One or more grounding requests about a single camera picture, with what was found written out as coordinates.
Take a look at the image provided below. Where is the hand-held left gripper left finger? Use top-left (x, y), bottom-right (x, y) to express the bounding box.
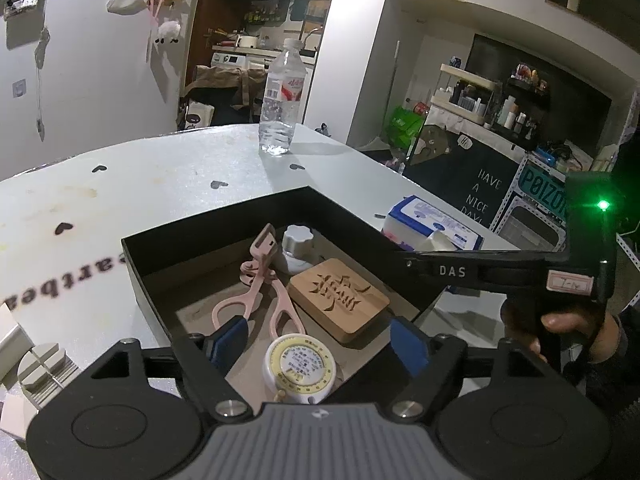
top-left (90, 317), bottom-right (251, 423)

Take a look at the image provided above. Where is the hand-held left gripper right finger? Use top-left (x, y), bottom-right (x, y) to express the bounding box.
top-left (386, 317), bottom-right (576, 420)

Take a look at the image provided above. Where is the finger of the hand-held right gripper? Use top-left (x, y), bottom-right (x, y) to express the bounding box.
top-left (400, 250), bottom-right (571, 291)

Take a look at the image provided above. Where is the carved wooden block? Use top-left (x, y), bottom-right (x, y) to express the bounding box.
top-left (287, 258), bottom-right (391, 345)

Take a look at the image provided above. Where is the pink eyelash curler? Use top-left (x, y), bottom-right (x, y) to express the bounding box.
top-left (212, 223), bottom-right (307, 346)

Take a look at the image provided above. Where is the white round tape measure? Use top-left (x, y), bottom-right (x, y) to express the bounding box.
top-left (263, 335), bottom-right (337, 405)

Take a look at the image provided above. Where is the black cardboard box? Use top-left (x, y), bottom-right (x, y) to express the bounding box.
top-left (121, 186), bottom-right (440, 403)

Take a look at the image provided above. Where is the white bottle with scalloped cap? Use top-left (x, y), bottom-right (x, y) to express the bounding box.
top-left (276, 225), bottom-right (316, 275)

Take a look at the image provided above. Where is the grey plastic tool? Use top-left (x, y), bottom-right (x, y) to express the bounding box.
top-left (16, 342), bottom-right (82, 407)

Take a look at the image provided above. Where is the white charger plug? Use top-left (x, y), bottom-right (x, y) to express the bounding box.
top-left (0, 305), bottom-right (34, 385)

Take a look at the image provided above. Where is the white cube adapter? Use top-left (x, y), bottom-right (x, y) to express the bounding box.
top-left (0, 387), bottom-right (39, 442)

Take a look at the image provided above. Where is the person's right forearm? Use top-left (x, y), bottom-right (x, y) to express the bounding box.
top-left (570, 305), bottom-right (640, 461)

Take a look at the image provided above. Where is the person's right hand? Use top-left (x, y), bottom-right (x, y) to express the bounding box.
top-left (530, 310), bottom-right (621, 386)

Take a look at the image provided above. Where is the teal plate sign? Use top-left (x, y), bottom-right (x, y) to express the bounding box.
top-left (517, 157), bottom-right (569, 222)

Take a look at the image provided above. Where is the blue white tissue pack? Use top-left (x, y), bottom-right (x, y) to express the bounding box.
top-left (382, 195), bottom-right (484, 252)

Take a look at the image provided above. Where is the black lettered cloth sign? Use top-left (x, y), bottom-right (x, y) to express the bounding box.
top-left (402, 122), bottom-right (524, 232)

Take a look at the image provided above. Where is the green shopping bag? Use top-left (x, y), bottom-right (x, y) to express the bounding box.
top-left (382, 105), bottom-right (426, 149)

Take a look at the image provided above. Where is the white shelf rack with bottles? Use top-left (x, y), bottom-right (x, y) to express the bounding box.
top-left (430, 62), bottom-right (504, 129)

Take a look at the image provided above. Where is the white tote bag with face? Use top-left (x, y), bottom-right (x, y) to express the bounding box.
top-left (176, 100), bottom-right (215, 131)

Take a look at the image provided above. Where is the clear plastic water bottle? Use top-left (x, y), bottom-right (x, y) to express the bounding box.
top-left (259, 38), bottom-right (307, 156)

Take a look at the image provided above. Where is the brown jacket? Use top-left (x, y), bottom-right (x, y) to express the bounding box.
top-left (180, 65), bottom-right (269, 126)

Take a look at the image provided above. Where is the white washing machine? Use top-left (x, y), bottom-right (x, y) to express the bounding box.
top-left (211, 51), bottom-right (249, 69)

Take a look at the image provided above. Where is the white plush sheep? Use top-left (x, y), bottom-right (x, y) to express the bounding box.
top-left (155, 20), bottom-right (182, 44)

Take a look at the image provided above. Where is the pink ribbon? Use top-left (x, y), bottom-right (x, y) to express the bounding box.
top-left (145, 0), bottom-right (184, 64)

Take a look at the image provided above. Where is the hanging grey cord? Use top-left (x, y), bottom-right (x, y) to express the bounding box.
top-left (33, 27), bottom-right (51, 142)

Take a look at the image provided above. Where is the clear wall holder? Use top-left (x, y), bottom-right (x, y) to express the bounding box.
top-left (4, 0), bottom-right (45, 19)

